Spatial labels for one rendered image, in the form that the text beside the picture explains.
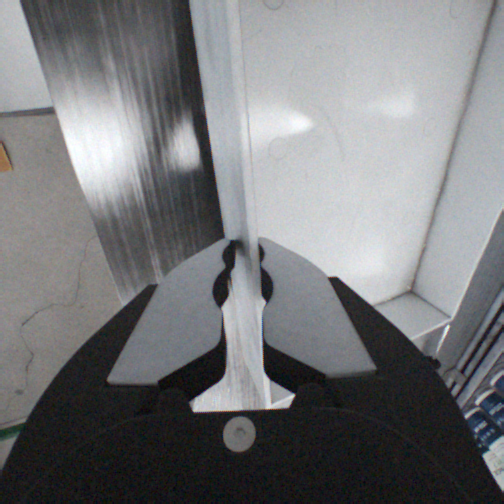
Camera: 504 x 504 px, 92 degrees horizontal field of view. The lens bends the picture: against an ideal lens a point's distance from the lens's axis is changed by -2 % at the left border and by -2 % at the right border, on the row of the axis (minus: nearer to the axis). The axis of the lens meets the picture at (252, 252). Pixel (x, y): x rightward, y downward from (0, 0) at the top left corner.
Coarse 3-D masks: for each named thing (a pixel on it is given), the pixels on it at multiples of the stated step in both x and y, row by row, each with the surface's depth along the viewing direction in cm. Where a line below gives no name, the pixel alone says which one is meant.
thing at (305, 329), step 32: (288, 256) 10; (288, 288) 9; (320, 288) 9; (288, 320) 7; (320, 320) 7; (288, 352) 6; (320, 352) 6; (352, 352) 6; (288, 384) 7; (320, 384) 6
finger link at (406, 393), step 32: (352, 320) 7; (384, 320) 7; (384, 352) 6; (416, 352) 6; (352, 384) 6; (384, 384) 6; (416, 384) 6; (384, 416) 5; (416, 416) 5; (448, 416) 5; (448, 448) 4; (480, 480) 4
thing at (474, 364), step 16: (496, 304) 45; (496, 320) 46; (480, 336) 49; (496, 336) 47; (464, 352) 52; (480, 352) 49; (496, 352) 46; (464, 368) 53; (480, 368) 50; (448, 384) 57; (464, 384) 54; (464, 400) 54
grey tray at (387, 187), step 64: (192, 0) 10; (256, 0) 11; (320, 0) 12; (384, 0) 13; (448, 0) 14; (256, 64) 12; (320, 64) 13; (384, 64) 14; (448, 64) 16; (256, 128) 13; (320, 128) 15; (384, 128) 16; (448, 128) 19; (256, 192) 15; (320, 192) 17; (384, 192) 19; (448, 192) 21; (256, 256) 12; (320, 256) 20; (384, 256) 23; (448, 256) 22; (256, 320) 14; (448, 320) 24; (256, 384) 20
